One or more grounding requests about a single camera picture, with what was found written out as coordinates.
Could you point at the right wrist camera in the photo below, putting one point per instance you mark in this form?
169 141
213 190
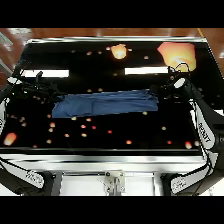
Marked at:
171 75

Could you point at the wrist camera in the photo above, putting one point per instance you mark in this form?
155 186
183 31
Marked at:
39 77
171 75

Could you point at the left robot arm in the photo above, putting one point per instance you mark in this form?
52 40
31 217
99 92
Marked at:
31 180

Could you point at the blue T-shirt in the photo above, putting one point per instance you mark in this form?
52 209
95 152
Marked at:
106 103

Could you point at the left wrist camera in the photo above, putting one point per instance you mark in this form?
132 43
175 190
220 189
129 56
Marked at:
39 77

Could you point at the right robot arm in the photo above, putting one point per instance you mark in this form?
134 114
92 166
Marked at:
203 126

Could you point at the silver frame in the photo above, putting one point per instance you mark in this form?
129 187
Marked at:
113 165

